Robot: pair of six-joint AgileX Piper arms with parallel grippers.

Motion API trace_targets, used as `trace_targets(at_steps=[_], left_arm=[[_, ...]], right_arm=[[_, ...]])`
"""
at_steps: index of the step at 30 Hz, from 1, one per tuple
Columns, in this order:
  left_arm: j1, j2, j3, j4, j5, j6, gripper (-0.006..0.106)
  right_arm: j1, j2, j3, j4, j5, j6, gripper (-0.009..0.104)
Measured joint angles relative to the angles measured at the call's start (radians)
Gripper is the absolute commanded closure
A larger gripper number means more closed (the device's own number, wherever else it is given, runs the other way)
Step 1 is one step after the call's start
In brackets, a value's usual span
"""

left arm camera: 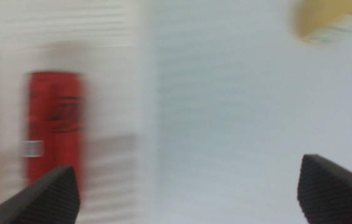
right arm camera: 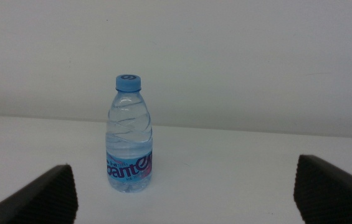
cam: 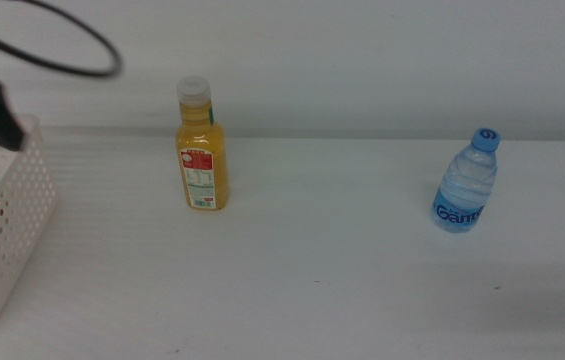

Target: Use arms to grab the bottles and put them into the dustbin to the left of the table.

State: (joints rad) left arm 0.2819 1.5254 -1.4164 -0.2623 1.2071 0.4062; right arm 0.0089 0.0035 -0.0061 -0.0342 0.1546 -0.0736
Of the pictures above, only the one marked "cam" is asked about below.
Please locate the yellow juice bottle white cap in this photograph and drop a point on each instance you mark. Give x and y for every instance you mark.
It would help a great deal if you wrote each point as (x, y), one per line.
(203, 165)

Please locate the clear water bottle blue cap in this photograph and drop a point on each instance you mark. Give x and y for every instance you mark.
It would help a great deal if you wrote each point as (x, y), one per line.
(464, 190)

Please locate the white perforated plastic basket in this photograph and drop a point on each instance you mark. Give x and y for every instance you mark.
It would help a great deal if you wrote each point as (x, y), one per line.
(17, 210)

